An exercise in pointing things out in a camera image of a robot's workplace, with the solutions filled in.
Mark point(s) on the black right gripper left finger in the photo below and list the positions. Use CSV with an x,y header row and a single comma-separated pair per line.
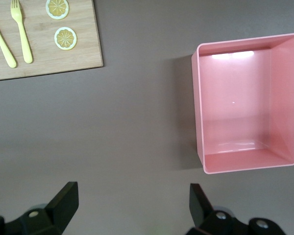
x,y
51,220

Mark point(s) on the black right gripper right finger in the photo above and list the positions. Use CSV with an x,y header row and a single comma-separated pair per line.
x,y
210,222

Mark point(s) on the pink plastic bin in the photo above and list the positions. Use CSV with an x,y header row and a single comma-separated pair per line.
x,y
235,98

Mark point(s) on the wooden cutting board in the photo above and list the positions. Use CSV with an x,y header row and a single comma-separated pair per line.
x,y
44,61

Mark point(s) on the yellow plastic fork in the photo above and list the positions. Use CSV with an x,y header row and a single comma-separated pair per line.
x,y
24,41

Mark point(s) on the yellow plastic knife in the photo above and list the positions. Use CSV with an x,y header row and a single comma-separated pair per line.
x,y
2,45

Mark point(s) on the lemon slice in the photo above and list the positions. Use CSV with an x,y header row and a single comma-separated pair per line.
x,y
57,8
65,38

